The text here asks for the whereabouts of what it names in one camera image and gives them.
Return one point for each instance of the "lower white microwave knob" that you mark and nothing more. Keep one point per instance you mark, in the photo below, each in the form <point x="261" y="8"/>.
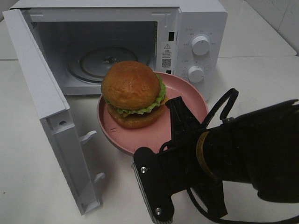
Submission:
<point x="195" y="74"/>

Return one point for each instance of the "white microwave oven body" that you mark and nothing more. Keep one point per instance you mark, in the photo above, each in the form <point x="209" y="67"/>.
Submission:
<point x="84" y="25"/>

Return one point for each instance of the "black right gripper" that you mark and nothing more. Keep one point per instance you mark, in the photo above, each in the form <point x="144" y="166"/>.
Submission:
<point x="184" y="166"/>

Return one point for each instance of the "white warning label sticker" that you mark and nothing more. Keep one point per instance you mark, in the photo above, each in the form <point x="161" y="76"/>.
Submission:
<point x="166" y="55"/>

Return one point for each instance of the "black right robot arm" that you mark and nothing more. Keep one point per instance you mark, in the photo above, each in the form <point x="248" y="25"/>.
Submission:
<point x="260" y="148"/>

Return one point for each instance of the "white microwave knob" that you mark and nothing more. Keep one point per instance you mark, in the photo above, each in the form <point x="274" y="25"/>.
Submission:
<point x="195" y="74"/>
<point x="200" y="45"/>

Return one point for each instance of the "glass microwave turntable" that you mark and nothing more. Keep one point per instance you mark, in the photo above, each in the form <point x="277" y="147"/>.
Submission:
<point x="92" y="66"/>

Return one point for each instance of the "upper white microwave knob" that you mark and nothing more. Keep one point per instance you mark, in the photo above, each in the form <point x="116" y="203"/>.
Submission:
<point x="200" y="45"/>

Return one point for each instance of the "pink round plate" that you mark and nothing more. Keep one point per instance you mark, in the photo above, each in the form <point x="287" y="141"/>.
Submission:
<point x="153" y="136"/>

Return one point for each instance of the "burger with lettuce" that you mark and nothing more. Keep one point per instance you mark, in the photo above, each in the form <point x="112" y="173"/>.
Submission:
<point x="134" y="93"/>

